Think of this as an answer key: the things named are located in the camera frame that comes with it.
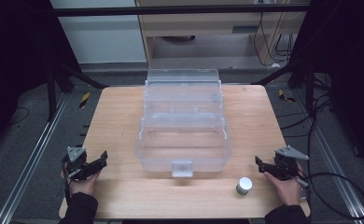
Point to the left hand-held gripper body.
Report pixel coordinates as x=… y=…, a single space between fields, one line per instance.
x=76 y=161

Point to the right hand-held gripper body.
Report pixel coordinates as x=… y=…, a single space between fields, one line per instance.
x=286 y=163

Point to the person's left hand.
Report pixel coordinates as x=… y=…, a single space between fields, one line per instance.
x=83 y=186

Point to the person's right hand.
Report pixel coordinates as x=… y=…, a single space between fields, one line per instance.
x=287 y=191

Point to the small green jar white lid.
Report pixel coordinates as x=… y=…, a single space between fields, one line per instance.
x=244 y=185

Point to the yellow black tape strip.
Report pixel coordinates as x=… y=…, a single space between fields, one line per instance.
x=84 y=100
x=285 y=96

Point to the black metal stand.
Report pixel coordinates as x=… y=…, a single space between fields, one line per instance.
x=54 y=90
x=307 y=84

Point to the clear plastic tiered storage box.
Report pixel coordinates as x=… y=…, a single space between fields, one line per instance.
x=183 y=137

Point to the black curtain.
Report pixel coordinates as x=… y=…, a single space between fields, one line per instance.
x=351 y=71
x=12 y=62

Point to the white cabinet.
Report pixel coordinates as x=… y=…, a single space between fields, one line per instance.
x=102 y=34

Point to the light wooden desk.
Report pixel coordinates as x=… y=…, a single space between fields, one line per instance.
x=202 y=23

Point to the black horizontal metal bar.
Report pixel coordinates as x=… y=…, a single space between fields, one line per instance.
x=170 y=10

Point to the aluminium floor rail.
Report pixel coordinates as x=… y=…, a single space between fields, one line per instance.
x=34 y=158
x=335 y=161

